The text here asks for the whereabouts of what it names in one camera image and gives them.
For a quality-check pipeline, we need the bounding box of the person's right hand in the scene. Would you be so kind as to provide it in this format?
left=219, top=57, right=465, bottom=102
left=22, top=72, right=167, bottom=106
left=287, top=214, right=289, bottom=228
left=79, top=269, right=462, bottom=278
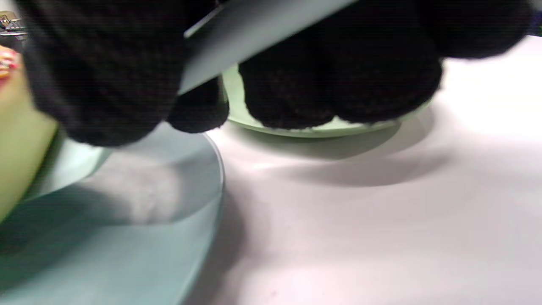
left=16, top=0, right=536, bottom=147

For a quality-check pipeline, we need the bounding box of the grey metal blade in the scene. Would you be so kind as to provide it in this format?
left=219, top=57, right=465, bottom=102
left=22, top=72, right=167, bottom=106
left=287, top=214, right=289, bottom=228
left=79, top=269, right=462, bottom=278
left=177, top=0, right=360, bottom=96

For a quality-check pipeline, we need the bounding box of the pink and red cake topping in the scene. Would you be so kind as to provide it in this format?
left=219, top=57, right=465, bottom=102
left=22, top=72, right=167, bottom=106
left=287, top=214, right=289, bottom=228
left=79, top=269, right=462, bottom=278
left=0, top=44, right=22, bottom=85

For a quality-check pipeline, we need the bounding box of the background clutter of objects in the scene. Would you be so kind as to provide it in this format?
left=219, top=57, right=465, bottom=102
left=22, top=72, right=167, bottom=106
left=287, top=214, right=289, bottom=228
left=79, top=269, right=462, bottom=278
left=0, top=11, right=28, bottom=43

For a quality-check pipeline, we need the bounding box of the pale blue cake board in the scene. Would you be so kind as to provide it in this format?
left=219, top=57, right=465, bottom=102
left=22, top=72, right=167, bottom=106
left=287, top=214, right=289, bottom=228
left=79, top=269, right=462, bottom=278
left=23, top=127, right=114, bottom=202

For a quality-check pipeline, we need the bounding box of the yellow cream cake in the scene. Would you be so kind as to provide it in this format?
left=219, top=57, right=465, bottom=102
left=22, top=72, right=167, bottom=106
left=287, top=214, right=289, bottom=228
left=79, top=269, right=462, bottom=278
left=0, top=64, right=60, bottom=223

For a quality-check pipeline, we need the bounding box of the pale blue round turntable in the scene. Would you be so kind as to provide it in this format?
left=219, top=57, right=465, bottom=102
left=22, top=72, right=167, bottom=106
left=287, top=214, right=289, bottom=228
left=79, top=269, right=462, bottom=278
left=0, top=123, right=226, bottom=305

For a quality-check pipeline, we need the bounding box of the pale green plate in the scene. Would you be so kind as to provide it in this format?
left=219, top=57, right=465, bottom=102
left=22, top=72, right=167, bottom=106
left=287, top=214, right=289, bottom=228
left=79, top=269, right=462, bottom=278
left=221, top=64, right=432, bottom=139

